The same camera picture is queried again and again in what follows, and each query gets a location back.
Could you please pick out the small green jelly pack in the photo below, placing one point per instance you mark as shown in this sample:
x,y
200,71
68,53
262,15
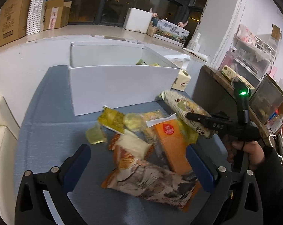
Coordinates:
x,y
95,134

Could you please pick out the large patterned snack bag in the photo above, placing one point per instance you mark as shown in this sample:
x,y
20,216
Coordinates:
x,y
135,176

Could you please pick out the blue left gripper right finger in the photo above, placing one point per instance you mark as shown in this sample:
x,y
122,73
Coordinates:
x,y
202,166

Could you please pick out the white foam box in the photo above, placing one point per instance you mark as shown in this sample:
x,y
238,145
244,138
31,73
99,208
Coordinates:
x,y
137,20

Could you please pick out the corn pattern snack bag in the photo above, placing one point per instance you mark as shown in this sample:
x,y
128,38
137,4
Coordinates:
x,y
182,105

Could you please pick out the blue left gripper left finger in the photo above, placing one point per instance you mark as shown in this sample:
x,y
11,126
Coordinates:
x,y
74,166

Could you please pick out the large cardboard box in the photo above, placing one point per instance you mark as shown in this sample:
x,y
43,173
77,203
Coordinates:
x,y
13,20

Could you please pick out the cream leather sofa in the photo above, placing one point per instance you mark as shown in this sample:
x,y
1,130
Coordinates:
x,y
9,132

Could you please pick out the tissue pack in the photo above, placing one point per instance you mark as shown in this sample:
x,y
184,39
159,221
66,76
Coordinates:
x,y
181,81

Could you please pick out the printed landscape box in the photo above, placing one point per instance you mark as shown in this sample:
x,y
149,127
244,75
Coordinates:
x,y
170,32

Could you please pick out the dotted paper bag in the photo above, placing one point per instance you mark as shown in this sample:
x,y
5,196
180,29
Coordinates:
x,y
35,20

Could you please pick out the white storage box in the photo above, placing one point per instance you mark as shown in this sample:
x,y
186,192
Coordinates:
x,y
116,74

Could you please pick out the white spray bottle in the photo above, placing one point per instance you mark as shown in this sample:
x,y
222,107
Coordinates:
x,y
194,43

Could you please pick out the dark side table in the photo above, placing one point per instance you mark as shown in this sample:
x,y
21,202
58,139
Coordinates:
x,y
214,93

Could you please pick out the dark yellow snack packet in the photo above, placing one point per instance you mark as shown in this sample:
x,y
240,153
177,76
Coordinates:
x,y
112,119

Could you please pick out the orange snack packet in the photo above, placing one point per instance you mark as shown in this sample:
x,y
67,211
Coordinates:
x,y
174,146

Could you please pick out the clear drawer organizer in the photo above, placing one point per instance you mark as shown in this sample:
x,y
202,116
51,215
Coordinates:
x,y
251,57

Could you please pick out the round yellow pastry pack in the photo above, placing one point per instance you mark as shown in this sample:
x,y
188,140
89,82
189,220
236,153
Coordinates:
x,y
134,122

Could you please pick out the white tube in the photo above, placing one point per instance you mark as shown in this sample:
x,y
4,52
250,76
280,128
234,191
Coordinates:
x,y
197,54

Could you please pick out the right hand on gripper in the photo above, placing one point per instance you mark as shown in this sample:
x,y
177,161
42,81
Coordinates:
x,y
253,149

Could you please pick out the small open cardboard box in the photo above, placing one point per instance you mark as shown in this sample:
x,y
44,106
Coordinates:
x,y
56,14

